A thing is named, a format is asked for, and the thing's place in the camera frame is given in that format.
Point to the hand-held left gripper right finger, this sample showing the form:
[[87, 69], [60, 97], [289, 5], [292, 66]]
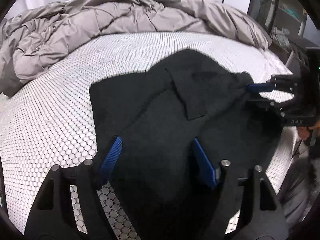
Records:
[[205, 162]]

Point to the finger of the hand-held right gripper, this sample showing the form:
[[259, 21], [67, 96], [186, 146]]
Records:
[[272, 104], [260, 88]]

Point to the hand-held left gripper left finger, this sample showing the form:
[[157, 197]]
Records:
[[111, 157]]

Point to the black pants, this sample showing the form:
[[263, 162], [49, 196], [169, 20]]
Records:
[[162, 120]]

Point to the person's right hand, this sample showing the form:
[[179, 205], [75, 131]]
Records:
[[303, 132]]

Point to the pale grey crumpled cloth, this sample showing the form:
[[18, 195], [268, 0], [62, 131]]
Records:
[[278, 36]]

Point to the bed with honeycomb patterned sheet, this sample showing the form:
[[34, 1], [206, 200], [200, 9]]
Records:
[[50, 120]]

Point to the teal folded cloth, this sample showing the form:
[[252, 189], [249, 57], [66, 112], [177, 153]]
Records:
[[291, 12]]

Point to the dark glass wardrobe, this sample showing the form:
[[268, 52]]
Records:
[[262, 5]]

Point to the person's grey trousers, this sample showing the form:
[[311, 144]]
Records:
[[295, 192]]

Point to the grey quilted duvet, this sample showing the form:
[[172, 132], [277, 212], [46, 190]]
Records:
[[100, 17]]

